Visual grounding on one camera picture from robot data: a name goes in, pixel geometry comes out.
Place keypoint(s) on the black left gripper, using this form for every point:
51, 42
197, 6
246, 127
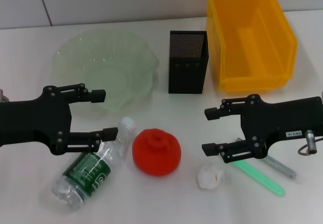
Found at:
30, 120

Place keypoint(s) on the mint green pen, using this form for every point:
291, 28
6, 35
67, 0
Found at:
262, 177

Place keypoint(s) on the white paper ball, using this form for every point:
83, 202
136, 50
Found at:
210, 176

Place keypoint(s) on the red-orange toy orange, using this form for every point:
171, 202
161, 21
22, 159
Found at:
156, 156

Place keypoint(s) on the clear water bottle green label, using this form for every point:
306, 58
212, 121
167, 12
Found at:
85, 171

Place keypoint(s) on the black mesh pen holder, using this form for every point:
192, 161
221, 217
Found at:
188, 77

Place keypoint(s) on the pale green glass fruit plate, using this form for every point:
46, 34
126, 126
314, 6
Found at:
106, 55

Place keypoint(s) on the grey glitter pen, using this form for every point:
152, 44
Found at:
280, 167

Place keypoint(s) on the yellow plastic bin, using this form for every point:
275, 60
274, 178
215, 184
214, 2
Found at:
252, 57

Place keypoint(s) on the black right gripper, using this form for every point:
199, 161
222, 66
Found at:
282, 118

